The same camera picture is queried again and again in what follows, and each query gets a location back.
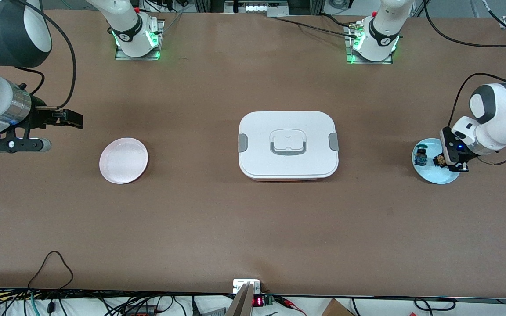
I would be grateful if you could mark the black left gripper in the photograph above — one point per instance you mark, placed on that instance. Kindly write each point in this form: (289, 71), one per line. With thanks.
(451, 154)

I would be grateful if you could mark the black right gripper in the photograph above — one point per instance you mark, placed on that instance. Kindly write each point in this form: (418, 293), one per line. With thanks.
(38, 117)

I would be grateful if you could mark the orange push button switch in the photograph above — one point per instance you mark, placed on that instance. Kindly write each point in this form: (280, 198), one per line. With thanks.
(442, 161)

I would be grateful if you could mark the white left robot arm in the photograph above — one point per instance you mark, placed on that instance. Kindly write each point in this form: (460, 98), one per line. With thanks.
(499, 127)

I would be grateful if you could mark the white lidded lunch box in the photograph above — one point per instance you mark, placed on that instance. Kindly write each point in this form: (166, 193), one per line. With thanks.
(288, 145)

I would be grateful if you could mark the light blue round plate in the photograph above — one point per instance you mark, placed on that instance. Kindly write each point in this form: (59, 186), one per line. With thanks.
(428, 173)

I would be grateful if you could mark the pink round plate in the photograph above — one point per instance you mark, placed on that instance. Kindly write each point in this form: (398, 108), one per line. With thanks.
(123, 160)

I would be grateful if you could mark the brown cardboard piece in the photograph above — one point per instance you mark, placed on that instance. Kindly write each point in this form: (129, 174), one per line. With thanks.
(336, 309)

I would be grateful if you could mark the red test leads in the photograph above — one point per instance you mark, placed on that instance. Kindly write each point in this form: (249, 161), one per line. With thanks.
(290, 303)

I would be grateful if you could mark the metal equipment rack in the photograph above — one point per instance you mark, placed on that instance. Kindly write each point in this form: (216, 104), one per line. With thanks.
(257, 6)

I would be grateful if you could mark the red LED display module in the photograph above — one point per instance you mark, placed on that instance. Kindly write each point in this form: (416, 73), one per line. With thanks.
(258, 301)

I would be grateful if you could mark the grey metal bar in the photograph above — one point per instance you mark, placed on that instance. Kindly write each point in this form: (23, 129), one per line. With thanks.
(240, 305)

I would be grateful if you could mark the green push button switch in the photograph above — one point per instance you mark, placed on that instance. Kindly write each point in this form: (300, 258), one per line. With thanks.
(421, 157)

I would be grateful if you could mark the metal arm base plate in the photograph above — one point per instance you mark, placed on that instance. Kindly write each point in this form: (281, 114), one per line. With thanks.
(350, 59)
(160, 44)

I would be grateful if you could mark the white switch box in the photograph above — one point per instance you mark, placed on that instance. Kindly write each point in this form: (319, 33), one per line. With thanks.
(240, 284)

